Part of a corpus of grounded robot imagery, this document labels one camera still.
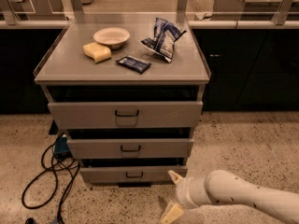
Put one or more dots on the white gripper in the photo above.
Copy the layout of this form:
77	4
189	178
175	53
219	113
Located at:
183	191

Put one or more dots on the background grey counter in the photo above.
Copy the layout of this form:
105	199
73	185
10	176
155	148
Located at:
244	10

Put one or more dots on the grey drawer cabinet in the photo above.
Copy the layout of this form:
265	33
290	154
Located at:
70	76

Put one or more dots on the blue power box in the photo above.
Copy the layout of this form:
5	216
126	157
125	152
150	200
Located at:
60	146

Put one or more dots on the grey middle drawer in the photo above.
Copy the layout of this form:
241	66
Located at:
130	148

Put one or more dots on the yellow sponge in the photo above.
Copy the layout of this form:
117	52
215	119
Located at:
97	52

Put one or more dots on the crumpled blue chip bag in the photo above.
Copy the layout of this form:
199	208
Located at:
166	34

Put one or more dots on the grey railing bar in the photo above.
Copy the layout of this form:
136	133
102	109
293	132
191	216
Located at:
290	25

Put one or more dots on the white bowl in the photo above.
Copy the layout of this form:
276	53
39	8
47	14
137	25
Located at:
112	37

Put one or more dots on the grey bottom drawer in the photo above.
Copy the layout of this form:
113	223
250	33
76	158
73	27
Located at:
149	174

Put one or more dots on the blue flat snack packet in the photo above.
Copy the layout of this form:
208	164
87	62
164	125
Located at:
134	64

